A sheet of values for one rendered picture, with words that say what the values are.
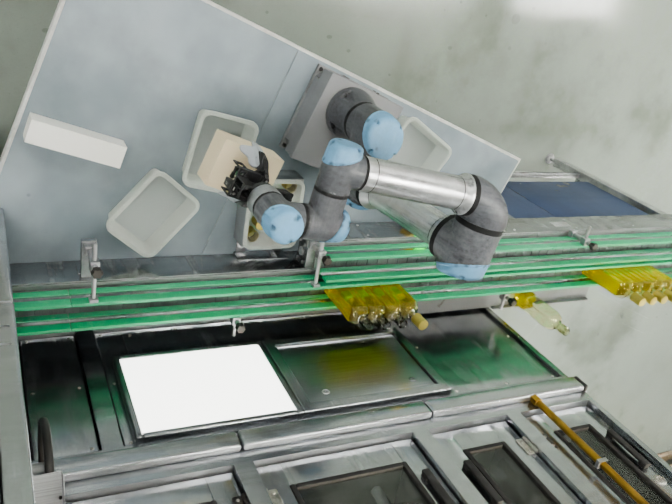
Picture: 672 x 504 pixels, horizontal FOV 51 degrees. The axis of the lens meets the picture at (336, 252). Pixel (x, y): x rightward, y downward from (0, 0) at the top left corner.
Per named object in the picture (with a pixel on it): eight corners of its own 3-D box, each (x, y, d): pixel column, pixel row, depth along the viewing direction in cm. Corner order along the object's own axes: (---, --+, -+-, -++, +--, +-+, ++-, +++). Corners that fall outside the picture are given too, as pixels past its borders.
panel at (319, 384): (112, 364, 194) (135, 447, 167) (112, 355, 192) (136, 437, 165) (394, 334, 234) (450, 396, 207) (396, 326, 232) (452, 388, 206)
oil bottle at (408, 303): (370, 288, 234) (402, 322, 217) (374, 273, 231) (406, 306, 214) (385, 287, 236) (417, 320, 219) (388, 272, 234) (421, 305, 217)
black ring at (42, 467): (21, 478, 150) (28, 558, 133) (19, 397, 141) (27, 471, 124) (46, 474, 152) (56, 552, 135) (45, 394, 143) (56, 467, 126)
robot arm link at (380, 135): (389, 107, 197) (414, 122, 186) (374, 152, 201) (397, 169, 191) (353, 98, 190) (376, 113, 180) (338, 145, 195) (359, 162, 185)
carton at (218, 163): (217, 128, 168) (226, 138, 162) (273, 151, 177) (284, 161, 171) (196, 173, 171) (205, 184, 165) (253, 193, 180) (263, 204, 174)
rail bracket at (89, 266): (75, 271, 198) (86, 312, 180) (76, 216, 191) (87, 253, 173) (93, 270, 200) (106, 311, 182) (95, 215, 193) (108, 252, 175)
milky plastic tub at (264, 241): (233, 237, 218) (242, 250, 211) (241, 169, 208) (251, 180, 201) (285, 236, 225) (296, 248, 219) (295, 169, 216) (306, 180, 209)
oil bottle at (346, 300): (323, 292, 226) (352, 327, 209) (326, 276, 224) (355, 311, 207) (338, 290, 228) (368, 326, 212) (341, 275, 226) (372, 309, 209)
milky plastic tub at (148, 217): (97, 214, 198) (101, 227, 191) (152, 157, 197) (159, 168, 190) (143, 248, 209) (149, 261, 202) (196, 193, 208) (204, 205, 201)
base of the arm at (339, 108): (337, 80, 197) (352, 90, 189) (380, 95, 205) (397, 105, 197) (317, 130, 202) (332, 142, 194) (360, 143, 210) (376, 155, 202)
